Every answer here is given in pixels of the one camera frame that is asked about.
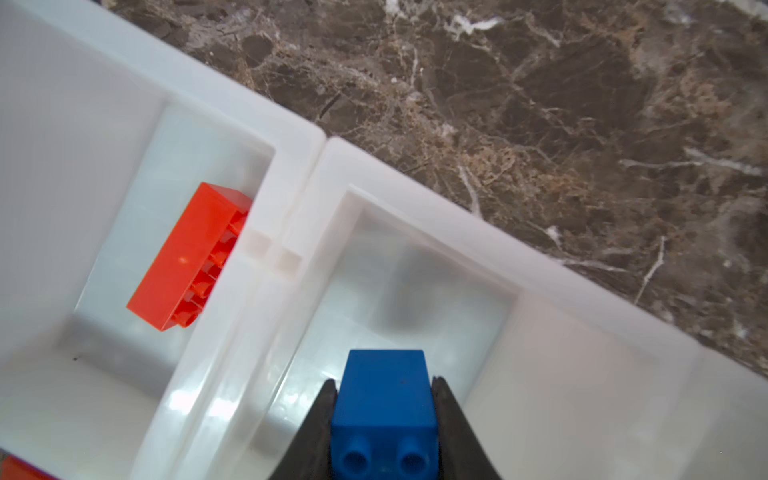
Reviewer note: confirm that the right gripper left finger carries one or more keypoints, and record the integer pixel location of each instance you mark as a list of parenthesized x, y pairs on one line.
[(309, 454)]

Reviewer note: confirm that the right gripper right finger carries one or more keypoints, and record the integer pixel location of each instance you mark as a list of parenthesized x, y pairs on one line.
[(461, 456)]

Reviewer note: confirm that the blue brick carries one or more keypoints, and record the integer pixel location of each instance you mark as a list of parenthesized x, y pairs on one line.
[(384, 424)]

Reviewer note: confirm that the long red brick slanted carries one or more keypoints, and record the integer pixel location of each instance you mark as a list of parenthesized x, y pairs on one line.
[(179, 282)]

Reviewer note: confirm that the white middle bin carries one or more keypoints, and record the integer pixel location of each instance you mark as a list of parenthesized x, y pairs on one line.
[(558, 377)]

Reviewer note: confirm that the white bin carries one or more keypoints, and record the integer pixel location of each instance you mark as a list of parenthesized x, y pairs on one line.
[(106, 133), (717, 428), (558, 377)]

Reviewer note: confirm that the white right bin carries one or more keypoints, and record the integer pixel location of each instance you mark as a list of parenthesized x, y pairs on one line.
[(717, 428)]

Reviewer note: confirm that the red square brick rear left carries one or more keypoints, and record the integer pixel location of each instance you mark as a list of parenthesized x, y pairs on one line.
[(14, 469)]

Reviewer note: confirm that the white left bin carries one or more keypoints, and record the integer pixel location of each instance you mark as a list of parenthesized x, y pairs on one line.
[(106, 133)]

